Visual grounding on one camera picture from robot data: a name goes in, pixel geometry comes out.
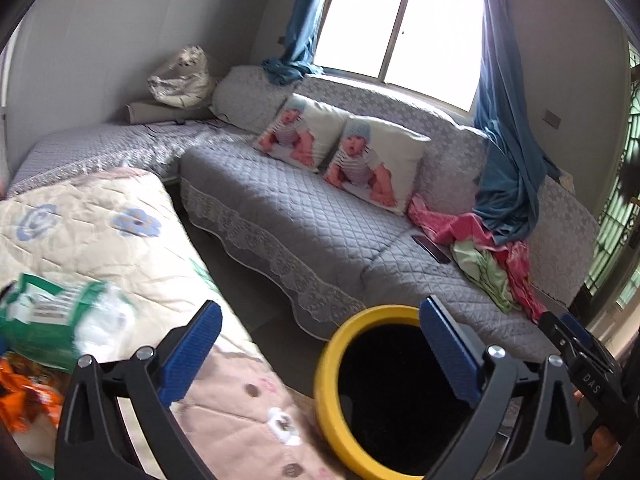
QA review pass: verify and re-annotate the person's right hand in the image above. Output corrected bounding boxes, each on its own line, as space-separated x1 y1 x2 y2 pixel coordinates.
590 422 623 466

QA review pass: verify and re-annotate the light green cloth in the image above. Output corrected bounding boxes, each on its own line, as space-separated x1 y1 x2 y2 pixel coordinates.
451 240 516 313

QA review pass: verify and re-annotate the baby print pillow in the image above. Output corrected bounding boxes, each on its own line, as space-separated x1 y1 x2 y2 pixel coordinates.
322 116 432 216
252 92 351 173

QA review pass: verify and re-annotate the green white plastic bag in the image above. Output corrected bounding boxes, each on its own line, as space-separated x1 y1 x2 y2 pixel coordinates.
0 274 136 373

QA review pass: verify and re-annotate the ornate glass door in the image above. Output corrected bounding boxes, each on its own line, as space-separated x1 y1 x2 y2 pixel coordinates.
582 45 640 321

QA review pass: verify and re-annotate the grey quilted sofa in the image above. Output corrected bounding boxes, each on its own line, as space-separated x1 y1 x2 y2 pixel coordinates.
5 65 601 356

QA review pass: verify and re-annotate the black phone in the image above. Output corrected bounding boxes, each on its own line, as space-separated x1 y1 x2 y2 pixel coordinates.
412 235 453 264

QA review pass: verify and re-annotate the orange snack wrapper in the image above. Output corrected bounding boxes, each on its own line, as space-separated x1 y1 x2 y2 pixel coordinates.
0 352 63 433

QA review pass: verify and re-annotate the blue curtain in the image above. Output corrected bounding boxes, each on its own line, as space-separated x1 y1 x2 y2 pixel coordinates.
472 0 561 246
262 0 331 86

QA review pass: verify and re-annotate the crumpled silvery plastic bag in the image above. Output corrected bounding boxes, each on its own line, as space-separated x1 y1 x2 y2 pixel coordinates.
147 45 218 108

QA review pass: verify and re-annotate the cream printed blanket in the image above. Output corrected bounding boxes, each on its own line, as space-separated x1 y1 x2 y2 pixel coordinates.
0 167 351 480

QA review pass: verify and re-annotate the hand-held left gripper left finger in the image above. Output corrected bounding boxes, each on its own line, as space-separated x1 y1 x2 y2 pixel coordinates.
54 300 226 480

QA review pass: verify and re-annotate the metal frame window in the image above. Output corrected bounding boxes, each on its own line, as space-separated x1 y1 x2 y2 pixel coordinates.
315 0 483 113

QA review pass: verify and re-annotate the grey sofa back cushion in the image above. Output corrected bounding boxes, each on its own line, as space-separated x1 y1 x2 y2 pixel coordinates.
210 65 311 133

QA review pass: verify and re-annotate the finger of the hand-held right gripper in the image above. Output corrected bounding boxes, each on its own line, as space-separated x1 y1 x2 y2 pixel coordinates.
539 310 603 361

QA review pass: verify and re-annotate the grey rolled cushion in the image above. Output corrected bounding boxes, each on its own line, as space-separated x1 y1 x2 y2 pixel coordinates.
125 101 211 125

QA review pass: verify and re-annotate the pink cloth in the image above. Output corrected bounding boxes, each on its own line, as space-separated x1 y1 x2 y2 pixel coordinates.
407 195 548 323

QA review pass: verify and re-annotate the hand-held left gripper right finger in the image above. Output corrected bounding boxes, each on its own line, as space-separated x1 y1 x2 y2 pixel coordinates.
419 296 598 480

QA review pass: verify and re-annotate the yellow trash bin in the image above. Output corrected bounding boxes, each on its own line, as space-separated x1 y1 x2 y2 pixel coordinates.
314 305 501 479

